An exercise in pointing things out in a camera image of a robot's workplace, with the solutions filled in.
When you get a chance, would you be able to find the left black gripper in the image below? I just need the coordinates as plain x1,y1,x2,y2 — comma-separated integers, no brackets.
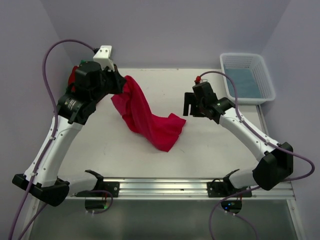
90,62,126,103

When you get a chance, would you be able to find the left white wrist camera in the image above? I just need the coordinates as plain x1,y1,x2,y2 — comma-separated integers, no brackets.
93,45,114,69

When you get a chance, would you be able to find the white plastic mesh basket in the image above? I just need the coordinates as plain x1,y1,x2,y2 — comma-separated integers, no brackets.
219,53,276,105

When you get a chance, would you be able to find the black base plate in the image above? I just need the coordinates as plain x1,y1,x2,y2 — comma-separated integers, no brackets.
75,181,120,198
206,181,252,198

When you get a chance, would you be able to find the folded dark red t shirt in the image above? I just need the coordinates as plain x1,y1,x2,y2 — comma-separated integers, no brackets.
67,65,78,92

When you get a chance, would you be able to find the aluminium mounting rail frame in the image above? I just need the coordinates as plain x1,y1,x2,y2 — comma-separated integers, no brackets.
23,109,305,240

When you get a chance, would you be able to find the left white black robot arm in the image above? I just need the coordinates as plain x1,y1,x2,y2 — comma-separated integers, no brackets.
12,61,126,207

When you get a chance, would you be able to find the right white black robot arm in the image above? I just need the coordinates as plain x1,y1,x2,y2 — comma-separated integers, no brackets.
183,82,294,197

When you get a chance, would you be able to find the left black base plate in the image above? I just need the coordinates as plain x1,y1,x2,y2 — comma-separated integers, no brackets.
75,181,120,198

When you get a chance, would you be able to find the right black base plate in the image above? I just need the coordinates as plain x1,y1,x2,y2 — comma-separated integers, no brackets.
206,181,252,198

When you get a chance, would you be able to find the blue t shirt in basket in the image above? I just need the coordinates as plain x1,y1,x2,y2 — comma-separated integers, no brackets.
225,68,262,99

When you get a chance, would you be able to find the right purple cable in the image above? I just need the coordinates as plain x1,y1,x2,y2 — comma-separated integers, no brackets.
197,71,316,240

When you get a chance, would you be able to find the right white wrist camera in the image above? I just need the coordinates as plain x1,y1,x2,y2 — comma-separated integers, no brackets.
194,76,208,85

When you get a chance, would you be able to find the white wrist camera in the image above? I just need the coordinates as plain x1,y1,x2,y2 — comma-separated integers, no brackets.
93,45,114,69
194,76,208,85

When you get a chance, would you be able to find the crimson pink t shirt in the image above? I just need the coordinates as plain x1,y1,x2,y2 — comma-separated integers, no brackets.
111,75,186,152

